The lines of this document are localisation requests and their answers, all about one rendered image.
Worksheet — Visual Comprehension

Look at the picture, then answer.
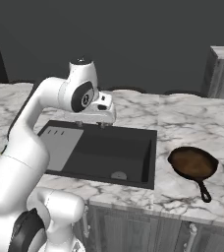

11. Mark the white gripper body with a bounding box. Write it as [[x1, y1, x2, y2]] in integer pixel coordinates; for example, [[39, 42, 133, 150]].
[[65, 103, 118, 127]]

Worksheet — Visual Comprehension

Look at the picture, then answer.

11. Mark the black sink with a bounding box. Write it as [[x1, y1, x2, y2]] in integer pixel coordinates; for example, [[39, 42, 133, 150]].
[[36, 119, 158, 191]]

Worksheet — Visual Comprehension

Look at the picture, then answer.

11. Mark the dark cast iron pan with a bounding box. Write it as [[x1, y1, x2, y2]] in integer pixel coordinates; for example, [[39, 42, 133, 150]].
[[166, 146, 220, 204]]

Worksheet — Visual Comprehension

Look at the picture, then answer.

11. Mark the grey wooden cupboard door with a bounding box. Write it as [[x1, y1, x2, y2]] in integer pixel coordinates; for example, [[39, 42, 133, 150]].
[[156, 216, 224, 252], [84, 202, 159, 252]]

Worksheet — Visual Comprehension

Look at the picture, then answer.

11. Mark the grey cupboard with marble top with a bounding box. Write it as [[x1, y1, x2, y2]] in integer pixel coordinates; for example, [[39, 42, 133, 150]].
[[199, 45, 224, 101]]

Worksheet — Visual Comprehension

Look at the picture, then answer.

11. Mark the silver cupboard handle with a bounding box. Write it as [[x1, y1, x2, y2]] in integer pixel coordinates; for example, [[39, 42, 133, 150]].
[[82, 205, 91, 239], [183, 222, 198, 252]]

